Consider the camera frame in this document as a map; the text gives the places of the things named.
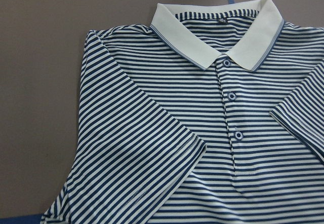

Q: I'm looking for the blue white striped polo shirt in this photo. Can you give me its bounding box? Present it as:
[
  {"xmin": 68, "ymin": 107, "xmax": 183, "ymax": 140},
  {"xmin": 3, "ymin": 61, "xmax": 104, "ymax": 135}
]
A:
[{"xmin": 40, "ymin": 0, "xmax": 323, "ymax": 223}]

